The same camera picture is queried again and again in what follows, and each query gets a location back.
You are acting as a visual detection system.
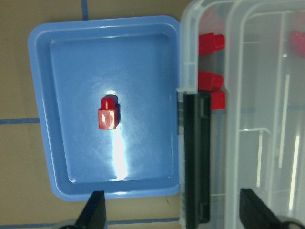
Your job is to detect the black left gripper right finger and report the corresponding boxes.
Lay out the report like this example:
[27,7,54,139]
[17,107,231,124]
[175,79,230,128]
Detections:
[239,189,285,229]

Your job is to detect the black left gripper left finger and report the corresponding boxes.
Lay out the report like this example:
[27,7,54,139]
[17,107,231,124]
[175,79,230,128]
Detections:
[73,191,106,229]

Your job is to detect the red block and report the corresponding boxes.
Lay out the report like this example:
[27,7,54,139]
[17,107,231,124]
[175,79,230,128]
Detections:
[209,90,226,110]
[198,71,224,91]
[98,95,120,130]
[288,30,305,59]
[198,33,225,56]

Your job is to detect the clear plastic box lid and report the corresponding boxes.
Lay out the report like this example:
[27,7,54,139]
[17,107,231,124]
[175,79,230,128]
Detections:
[224,0,305,229]

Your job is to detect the blue plastic tray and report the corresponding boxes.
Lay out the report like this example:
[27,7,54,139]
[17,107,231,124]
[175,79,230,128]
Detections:
[28,16,180,201]

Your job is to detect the clear plastic storage box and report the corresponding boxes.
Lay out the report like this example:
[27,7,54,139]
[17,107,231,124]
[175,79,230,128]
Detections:
[177,0,234,229]

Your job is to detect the black box latch handle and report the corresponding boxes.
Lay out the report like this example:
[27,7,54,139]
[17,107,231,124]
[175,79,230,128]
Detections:
[183,91,211,229]

